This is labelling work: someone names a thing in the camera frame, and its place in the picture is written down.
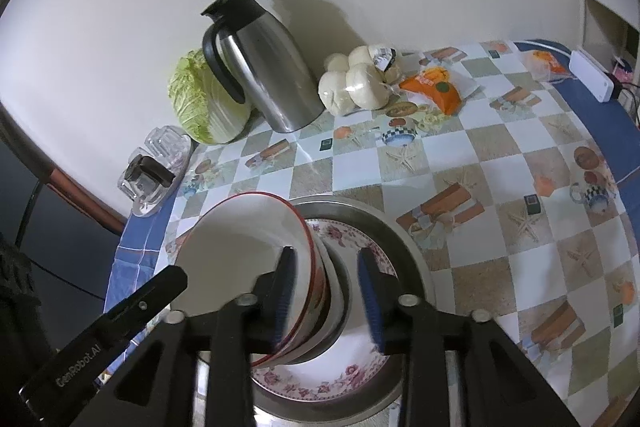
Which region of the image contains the dark cabinet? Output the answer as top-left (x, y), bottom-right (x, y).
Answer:
top-left (0, 102), bottom-right (128, 358)

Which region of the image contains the white round bowl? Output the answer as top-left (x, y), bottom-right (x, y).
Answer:
top-left (280, 239), bottom-right (353, 365)

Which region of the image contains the clear glass tray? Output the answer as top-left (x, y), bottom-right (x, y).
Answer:
top-left (131, 134), bottom-right (196, 219)

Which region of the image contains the strawberry print bowl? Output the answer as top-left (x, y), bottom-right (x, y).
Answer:
top-left (176, 192), bottom-right (331, 368)

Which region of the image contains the floral round plate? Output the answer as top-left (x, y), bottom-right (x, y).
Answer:
top-left (250, 218), bottom-right (401, 403)

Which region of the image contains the round steel tray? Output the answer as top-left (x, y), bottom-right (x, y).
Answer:
top-left (192, 197), bottom-right (433, 427)

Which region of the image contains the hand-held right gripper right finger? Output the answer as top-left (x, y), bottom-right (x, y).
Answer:
top-left (356, 247), bottom-right (583, 427)

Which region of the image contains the bag of steamed buns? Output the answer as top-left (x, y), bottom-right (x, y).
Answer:
top-left (318, 46), bottom-right (403, 116)

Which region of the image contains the thin black cable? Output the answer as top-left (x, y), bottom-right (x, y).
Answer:
top-left (15, 177), bottom-right (107, 299)

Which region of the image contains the clear glass cup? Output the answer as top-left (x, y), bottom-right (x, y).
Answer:
top-left (144, 132), bottom-right (168, 160)
top-left (159, 127), bottom-right (193, 168)

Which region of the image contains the orange snack packet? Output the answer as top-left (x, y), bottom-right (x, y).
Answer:
top-left (398, 66), bottom-right (481, 115)
top-left (520, 49), bottom-right (573, 82)

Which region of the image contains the napa cabbage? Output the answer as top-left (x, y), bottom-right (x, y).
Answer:
top-left (167, 48), bottom-right (253, 145)

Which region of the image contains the black plug adapter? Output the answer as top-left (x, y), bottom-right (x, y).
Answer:
top-left (607, 72), bottom-right (627, 100)

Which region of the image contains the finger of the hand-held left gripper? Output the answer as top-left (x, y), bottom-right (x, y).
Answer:
top-left (102, 266), bottom-right (189, 334)

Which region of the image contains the white power strip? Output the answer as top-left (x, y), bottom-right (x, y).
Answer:
top-left (570, 49), bottom-right (615, 102)

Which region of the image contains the steel thermal carafe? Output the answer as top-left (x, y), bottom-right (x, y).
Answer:
top-left (201, 0), bottom-right (326, 134)

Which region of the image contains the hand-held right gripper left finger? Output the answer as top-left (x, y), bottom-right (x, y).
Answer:
top-left (102, 246), bottom-right (296, 427)

